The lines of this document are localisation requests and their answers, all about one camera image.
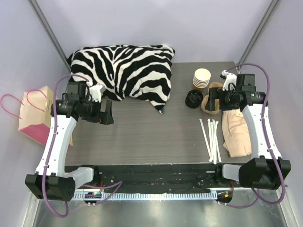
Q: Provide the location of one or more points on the zebra print pillow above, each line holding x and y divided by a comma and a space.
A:
142, 72

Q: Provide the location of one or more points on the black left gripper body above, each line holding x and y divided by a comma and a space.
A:
102, 113

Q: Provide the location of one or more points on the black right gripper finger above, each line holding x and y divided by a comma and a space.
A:
213, 105
214, 92

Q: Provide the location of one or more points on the stack of paper cups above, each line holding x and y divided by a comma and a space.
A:
201, 79

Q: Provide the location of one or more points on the perforated metal rail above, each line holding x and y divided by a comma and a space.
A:
83, 195

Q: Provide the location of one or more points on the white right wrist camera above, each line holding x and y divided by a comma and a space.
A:
230, 80

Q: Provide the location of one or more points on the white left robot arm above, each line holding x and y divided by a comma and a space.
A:
50, 175

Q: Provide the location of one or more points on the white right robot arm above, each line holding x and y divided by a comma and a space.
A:
266, 168

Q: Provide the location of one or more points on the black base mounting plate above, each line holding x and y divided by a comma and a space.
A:
162, 178

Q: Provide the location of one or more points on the black cup lid stack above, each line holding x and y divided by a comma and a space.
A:
194, 99

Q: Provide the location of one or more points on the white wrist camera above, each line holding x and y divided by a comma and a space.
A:
96, 92
230, 80

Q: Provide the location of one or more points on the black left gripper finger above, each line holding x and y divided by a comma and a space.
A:
106, 106
106, 118

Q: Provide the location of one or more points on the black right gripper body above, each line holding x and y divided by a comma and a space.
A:
214, 99

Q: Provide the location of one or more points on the beige folded cloth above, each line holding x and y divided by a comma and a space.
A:
236, 134

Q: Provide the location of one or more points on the white wrapped straw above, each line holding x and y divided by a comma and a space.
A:
216, 141
214, 147
210, 128
206, 141

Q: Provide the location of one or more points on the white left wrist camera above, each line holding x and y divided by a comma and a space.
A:
96, 92

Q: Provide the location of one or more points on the pink paper gift bag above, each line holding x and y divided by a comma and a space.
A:
35, 114

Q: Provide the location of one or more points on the brown cardboard cup carrier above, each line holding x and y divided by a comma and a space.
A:
205, 99

